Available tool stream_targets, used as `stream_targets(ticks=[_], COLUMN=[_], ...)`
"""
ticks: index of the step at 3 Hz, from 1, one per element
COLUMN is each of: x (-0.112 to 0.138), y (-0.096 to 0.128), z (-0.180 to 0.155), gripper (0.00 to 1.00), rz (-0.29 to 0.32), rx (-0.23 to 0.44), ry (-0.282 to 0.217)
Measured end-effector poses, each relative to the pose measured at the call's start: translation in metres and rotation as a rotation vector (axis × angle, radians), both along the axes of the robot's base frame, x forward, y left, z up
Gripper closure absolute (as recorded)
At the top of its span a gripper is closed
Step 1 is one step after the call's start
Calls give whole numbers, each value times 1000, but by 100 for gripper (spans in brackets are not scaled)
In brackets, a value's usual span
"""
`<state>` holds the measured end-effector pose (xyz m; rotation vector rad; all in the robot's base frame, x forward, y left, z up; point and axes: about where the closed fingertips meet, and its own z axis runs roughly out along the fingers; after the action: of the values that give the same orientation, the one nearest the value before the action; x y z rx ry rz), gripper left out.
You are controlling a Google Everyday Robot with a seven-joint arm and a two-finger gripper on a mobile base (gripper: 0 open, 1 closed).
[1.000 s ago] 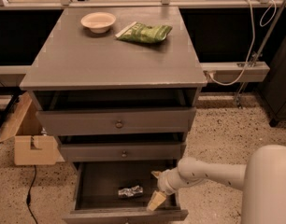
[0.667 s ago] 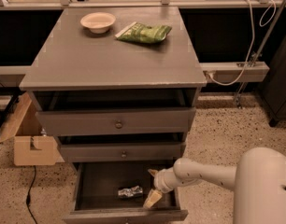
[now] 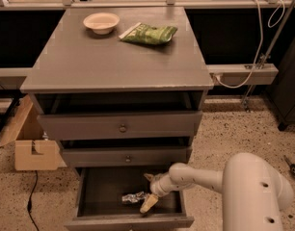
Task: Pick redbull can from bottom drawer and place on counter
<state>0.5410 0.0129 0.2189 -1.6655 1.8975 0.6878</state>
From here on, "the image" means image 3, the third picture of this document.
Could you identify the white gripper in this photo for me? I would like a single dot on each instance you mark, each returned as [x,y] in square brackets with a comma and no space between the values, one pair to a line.
[157,186]

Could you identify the silver blue redbull can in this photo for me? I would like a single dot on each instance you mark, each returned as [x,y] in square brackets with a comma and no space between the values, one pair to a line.
[134,198]

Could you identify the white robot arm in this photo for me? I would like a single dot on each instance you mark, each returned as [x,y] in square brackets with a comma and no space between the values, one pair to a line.
[253,192]

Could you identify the grey open bottom drawer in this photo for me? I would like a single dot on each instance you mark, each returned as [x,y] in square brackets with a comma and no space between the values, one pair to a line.
[99,205]

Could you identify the grey top drawer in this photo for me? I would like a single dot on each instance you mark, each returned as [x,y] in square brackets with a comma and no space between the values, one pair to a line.
[120,125]

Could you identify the grey middle drawer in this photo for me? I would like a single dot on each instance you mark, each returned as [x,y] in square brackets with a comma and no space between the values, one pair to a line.
[122,157]

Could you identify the grey drawer cabinet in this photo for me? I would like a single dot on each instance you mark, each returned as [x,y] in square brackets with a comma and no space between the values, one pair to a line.
[119,107]

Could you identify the cardboard box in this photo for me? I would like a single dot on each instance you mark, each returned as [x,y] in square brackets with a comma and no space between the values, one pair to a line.
[32,149]

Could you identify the green chip bag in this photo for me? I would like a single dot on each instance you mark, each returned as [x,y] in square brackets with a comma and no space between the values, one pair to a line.
[145,34]

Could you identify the white paper bowl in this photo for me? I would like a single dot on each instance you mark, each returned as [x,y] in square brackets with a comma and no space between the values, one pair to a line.
[101,23]

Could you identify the thin metal pole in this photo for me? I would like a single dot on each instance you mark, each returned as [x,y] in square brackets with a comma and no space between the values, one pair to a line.
[260,60]

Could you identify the grey metal rail frame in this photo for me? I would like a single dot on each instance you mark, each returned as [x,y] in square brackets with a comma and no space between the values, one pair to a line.
[240,72]

